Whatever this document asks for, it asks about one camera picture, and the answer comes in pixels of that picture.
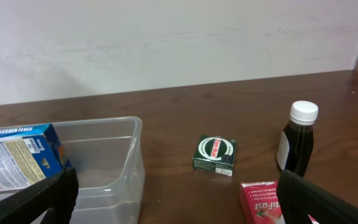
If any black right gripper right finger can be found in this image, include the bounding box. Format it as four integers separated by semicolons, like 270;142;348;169
276;170;358;224

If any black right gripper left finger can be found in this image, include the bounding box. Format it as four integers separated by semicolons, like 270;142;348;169
0;167;79;224

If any blue fever medicine box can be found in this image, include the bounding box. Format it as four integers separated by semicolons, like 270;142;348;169
0;123;71;192

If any clear plastic container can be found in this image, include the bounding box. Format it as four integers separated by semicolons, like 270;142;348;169
0;117;145;223

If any green Zam-Buk box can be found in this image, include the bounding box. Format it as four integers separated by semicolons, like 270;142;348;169
192;134;237;177

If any red Panadol box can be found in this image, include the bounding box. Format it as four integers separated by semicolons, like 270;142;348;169
239;180;320;224

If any dark syrup bottle white cap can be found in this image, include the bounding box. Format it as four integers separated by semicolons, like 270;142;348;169
276;101;319;177

